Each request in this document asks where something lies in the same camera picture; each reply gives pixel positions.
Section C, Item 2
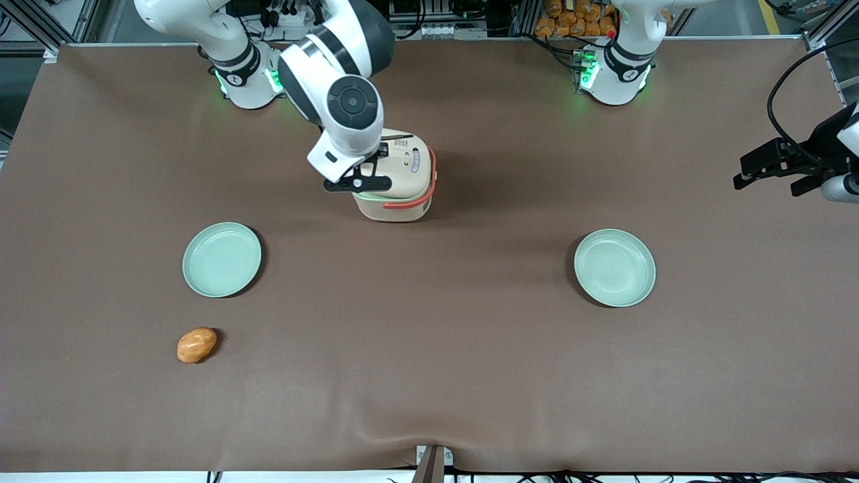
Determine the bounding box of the black looping cable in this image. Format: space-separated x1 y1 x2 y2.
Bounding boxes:
767 35 859 176

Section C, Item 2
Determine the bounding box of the bag of orange breads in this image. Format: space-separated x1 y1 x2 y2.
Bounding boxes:
535 0 619 39

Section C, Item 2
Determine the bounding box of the orange bread roll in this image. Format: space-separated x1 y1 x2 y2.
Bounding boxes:
176 327 219 364

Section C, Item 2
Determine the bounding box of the beige toaster with orange trim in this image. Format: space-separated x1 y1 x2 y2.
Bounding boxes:
350 129 438 223

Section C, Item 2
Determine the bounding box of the white power strip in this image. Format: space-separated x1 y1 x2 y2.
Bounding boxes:
260 5 311 36

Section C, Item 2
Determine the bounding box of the mint green round plate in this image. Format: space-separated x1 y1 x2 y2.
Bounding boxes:
182 222 262 299
573 229 657 308

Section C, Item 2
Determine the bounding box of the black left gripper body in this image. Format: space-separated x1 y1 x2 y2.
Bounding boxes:
805 101 859 178

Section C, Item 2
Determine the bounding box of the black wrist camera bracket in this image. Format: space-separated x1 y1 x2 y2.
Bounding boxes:
323 161 393 195

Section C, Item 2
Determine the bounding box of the brown table cloth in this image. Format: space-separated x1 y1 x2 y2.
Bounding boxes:
0 37 859 474

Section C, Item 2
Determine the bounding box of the metal table clamp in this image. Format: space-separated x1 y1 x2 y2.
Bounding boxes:
411 444 454 483

